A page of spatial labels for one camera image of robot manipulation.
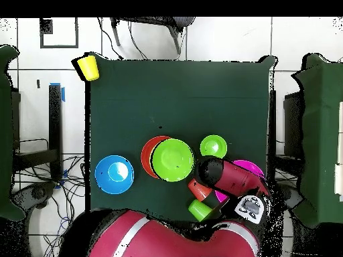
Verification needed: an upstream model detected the large green bowl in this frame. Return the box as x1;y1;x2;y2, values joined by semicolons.
151;138;195;183

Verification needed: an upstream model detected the orange bowl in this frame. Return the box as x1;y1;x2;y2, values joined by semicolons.
140;135;172;179

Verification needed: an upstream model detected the orange cup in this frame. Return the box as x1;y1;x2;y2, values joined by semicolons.
188;178;213;202

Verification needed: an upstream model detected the large light blue bowl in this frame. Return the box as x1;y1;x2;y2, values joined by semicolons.
94;155;135;195

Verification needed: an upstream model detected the green cup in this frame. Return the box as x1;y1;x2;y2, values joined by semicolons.
188;199;215;223

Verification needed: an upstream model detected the large pink bowl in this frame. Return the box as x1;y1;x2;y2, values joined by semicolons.
214;159;266;203

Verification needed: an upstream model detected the yellow cup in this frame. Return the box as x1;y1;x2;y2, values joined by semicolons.
76;55;100;82

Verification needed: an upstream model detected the small green bowl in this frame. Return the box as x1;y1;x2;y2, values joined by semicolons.
200;134;228;159

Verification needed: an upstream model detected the dark green table cloth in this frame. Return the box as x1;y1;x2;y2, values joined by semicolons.
84;52;277;223

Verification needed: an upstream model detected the black mesh chair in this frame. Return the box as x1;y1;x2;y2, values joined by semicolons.
110;16;196;56

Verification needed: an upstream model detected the black chair base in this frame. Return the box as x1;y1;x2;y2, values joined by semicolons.
11;181;57;215

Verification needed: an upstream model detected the green cloth side table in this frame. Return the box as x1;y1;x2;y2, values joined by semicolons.
291;52;343;228
0;44;26;222

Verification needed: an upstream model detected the bundle of floor cables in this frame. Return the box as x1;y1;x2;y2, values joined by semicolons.
13;153;89;257

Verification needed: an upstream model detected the black metal frame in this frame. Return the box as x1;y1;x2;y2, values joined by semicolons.
11;84;64;180

